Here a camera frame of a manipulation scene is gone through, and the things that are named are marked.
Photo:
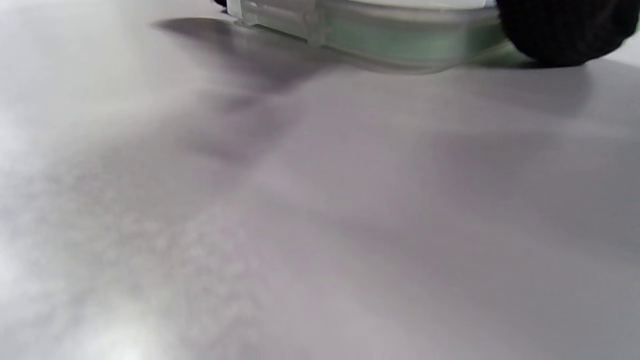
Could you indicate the person's left hand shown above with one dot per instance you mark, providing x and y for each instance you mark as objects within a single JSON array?
[{"x": 565, "y": 30}]

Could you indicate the clear green-rimmed container lid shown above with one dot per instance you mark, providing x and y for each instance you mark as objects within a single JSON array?
[{"x": 390, "y": 35}]

